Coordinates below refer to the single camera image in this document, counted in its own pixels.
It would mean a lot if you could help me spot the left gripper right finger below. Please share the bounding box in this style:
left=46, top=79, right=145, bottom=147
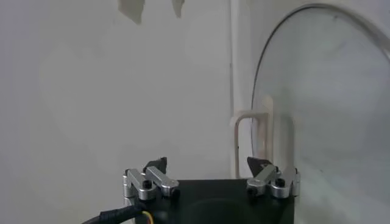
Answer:
left=246, top=156, right=301, bottom=200

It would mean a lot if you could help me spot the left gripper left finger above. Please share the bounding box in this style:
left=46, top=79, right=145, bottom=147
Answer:
left=122, top=156, right=180, bottom=201

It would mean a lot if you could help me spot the glass lid with cream handle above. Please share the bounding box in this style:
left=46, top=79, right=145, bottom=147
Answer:
left=230, top=2, right=390, bottom=224

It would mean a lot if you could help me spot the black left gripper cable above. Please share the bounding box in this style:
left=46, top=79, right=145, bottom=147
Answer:
left=80, top=205, right=154, bottom=224

